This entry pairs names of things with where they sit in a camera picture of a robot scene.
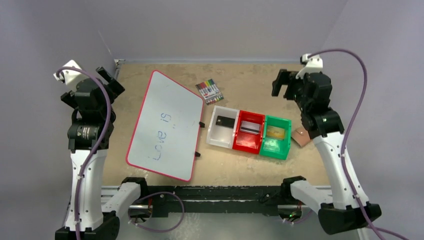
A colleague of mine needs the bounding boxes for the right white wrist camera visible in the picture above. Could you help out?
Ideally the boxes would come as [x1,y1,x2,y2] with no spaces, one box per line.
[295,53,323,79]

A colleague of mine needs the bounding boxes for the gold card in bin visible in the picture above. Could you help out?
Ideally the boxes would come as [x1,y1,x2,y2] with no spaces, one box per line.
[266,125,286,140]

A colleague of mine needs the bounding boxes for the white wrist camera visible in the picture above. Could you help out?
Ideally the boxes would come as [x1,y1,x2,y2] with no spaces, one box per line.
[53,69,87,92]
[295,53,323,79]

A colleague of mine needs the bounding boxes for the red framed whiteboard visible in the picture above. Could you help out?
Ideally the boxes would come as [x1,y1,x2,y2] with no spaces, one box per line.
[125,70,204,182]

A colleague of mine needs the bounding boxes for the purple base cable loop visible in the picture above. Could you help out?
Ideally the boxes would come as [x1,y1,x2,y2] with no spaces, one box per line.
[127,191,185,234]

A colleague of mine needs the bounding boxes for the green plastic bin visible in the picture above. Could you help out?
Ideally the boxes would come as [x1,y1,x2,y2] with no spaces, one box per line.
[259,115,292,160]

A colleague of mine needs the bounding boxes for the pink leather card holder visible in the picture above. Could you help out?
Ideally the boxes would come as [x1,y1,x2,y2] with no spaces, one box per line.
[291,126,312,148]

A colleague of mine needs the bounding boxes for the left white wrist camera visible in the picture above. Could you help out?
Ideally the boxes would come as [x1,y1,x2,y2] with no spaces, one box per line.
[53,69,87,92]

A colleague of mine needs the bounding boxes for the silver credit card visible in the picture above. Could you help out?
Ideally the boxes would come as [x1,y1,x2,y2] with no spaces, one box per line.
[239,120,261,135]

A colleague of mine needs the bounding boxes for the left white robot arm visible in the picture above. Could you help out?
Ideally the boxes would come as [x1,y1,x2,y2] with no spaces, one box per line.
[54,60,149,240]

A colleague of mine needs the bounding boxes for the black credit card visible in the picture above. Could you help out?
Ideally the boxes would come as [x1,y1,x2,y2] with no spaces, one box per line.
[215,115,235,129]

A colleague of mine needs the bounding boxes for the pack of coloured markers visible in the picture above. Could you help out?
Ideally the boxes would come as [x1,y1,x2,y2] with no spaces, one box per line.
[195,79,224,105]

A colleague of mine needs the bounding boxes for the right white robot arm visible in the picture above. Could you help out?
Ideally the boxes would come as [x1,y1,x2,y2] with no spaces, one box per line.
[271,69,382,235]

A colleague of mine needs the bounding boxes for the white plastic bin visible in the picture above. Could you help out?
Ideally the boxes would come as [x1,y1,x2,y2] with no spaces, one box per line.
[206,106,240,149]

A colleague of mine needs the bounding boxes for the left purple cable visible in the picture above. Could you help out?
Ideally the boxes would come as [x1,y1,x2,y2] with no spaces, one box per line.
[56,66,113,240]

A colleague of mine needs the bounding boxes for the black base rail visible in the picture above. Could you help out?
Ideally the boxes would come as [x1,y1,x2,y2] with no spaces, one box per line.
[140,185,298,218]

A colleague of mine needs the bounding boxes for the red plastic bin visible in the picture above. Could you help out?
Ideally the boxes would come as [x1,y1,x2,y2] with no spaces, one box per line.
[232,110,265,155]

